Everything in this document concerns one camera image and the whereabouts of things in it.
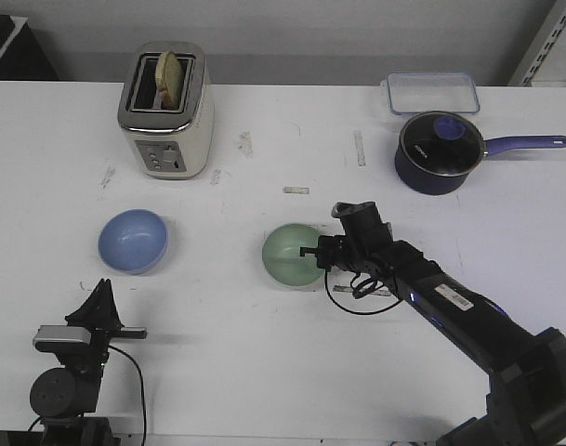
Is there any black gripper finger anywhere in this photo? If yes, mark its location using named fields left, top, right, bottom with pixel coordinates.
left=103, top=279, right=124, bottom=328
left=299, top=246, right=319, bottom=256
left=65, top=279, right=107, bottom=328

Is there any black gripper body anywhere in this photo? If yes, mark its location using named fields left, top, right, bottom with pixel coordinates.
left=91, top=327, right=148, bottom=358
left=315, top=223, right=393, bottom=279

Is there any green bowl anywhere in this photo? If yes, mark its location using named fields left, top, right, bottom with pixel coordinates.
left=262, top=223, right=323, bottom=287

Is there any blue bowl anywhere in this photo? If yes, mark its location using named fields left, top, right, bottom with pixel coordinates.
left=98, top=209, right=169, bottom=275

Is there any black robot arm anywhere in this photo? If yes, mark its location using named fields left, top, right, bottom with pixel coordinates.
left=30, top=279, right=148, bottom=445
left=300, top=227, right=566, bottom=445

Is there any dark blue saucepan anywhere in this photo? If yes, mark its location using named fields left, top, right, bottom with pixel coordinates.
left=394, top=135, right=566, bottom=195

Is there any glass lid with blue knob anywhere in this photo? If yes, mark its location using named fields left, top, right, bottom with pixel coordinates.
left=399, top=111, right=485, bottom=177

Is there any cream silver toaster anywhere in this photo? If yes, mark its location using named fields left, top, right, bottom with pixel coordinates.
left=117, top=41, right=215, bottom=179

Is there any clear plastic food container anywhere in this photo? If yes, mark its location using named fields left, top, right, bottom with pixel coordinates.
left=380, top=72, right=480, bottom=115

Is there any toast slice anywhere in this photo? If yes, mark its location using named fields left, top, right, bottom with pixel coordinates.
left=154, top=51, right=183, bottom=110

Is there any black box in corner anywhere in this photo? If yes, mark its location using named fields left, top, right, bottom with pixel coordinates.
left=0, top=14, right=59, bottom=81

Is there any white slotted shelf upright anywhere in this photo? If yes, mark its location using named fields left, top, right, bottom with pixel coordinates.
left=507, top=0, right=566, bottom=86

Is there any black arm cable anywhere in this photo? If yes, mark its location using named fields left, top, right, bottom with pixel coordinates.
left=323, top=269, right=404, bottom=316
left=26, top=344, right=148, bottom=446

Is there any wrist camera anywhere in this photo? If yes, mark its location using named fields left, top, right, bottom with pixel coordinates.
left=331, top=202, right=382, bottom=239
left=33, top=325, right=92, bottom=353

